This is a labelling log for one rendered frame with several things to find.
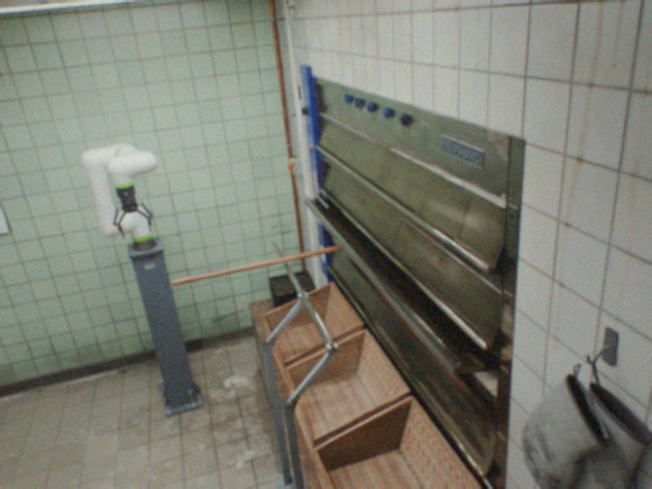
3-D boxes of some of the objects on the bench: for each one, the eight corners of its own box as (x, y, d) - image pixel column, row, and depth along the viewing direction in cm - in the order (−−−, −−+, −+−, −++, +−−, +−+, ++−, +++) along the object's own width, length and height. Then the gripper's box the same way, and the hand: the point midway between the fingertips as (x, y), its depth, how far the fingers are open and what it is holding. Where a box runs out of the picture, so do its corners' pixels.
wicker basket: (371, 369, 300) (368, 327, 289) (414, 438, 250) (412, 390, 239) (286, 391, 289) (279, 348, 278) (314, 468, 239) (308, 419, 228)
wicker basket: (336, 317, 354) (333, 279, 342) (368, 365, 304) (365, 323, 293) (264, 335, 342) (258, 297, 331) (285, 387, 292) (279, 344, 281)
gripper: (151, 188, 278) (161, 227, 287) (101, 198, 271) (112, 237, 280) (152, 193, 271) (162, 232, 280) (100, 203, 265) (112, 242, 274)
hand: (137, 232), depth 280 cm, fingers open, 13 cm apart
